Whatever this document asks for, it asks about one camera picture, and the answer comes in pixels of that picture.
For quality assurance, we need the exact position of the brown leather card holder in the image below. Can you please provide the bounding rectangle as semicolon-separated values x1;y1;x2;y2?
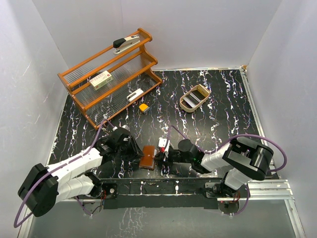
139;145;156;170

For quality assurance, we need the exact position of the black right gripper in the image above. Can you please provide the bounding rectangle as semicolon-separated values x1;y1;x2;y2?
154;148;193;166

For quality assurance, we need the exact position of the yellow grey eraser block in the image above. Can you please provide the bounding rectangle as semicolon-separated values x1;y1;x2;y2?
139;104;150;114

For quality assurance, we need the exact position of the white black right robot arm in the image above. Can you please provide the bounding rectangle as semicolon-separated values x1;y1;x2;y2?
155;136;273;197

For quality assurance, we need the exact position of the cream oval card tray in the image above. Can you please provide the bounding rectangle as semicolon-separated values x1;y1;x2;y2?
179;84;210;113

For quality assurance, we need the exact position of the orange wooden shelf rack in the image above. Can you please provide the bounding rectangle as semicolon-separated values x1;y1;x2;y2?
58;28;162;129

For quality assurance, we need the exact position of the aluminium frame rail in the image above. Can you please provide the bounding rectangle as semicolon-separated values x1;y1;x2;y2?
239;65;306;238

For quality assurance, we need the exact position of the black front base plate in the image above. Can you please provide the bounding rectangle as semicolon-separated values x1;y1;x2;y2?
101;178;221;209

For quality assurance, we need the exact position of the black white stapler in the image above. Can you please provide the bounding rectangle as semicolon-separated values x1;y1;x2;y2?
113;35;140;55

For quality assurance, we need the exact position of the small white black device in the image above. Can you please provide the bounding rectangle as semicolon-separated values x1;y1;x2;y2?
126;88;144;102

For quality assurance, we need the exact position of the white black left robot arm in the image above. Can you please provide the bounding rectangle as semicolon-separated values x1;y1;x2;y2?
18;127;144;217

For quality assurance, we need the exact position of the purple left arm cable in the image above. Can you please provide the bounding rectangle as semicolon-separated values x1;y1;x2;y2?
13;119;117;229

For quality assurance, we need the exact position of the white staples box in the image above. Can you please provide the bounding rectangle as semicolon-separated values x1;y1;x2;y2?
89;70;113;91

